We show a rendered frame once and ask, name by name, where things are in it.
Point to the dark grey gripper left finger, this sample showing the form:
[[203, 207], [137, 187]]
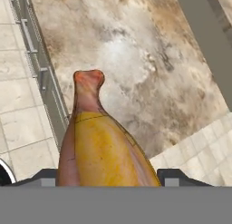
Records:
[[46, 177]]

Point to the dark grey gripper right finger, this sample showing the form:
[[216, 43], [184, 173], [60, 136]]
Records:
[[171, 177]]

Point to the yellow-brown chicken drumstick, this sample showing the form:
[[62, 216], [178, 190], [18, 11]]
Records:
[[102, 146]]

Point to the white rimmed black round object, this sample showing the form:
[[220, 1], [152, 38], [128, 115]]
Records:
[[5, 173]]

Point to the grey cabinet panel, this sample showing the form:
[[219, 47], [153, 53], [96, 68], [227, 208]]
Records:
[[208, 37]]

